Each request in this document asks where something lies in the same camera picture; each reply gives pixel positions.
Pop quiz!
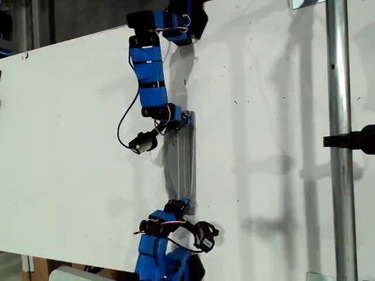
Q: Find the grey striped towel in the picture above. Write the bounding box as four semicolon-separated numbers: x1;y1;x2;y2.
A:
162;109;197;216

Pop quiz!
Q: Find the white plastic container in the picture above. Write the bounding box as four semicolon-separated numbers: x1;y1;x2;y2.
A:
49;265;118;281

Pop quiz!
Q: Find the wooden table leg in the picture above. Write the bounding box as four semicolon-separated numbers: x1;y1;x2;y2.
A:
21;253;51;281

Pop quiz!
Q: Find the black clamp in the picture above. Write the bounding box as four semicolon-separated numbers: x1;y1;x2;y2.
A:
323;124;375;156

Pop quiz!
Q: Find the camera black stalk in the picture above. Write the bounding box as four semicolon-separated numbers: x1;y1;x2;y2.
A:
149;123;168;139
183;218;197;235

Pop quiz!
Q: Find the camera black cable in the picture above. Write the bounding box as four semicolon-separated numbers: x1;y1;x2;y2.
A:
117;90;140;148
166;236;203;253

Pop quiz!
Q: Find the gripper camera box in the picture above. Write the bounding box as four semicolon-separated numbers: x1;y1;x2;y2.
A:
128;131;158;154
192;221;220;253

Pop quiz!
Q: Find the steel post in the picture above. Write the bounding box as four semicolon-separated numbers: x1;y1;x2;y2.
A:
325;0;360;281

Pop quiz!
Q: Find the metal table bracket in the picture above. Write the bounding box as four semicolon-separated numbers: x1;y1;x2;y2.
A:
288;0;325;11

